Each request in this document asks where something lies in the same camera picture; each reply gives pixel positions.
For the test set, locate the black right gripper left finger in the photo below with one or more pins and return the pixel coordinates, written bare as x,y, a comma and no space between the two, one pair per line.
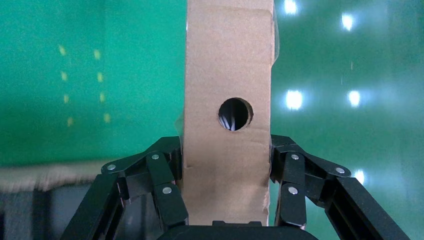
132,179

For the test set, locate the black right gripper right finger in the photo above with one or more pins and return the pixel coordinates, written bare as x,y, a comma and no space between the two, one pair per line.
331,185

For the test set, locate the small cardboard box with hole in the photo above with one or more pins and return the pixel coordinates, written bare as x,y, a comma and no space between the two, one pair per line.
228,59

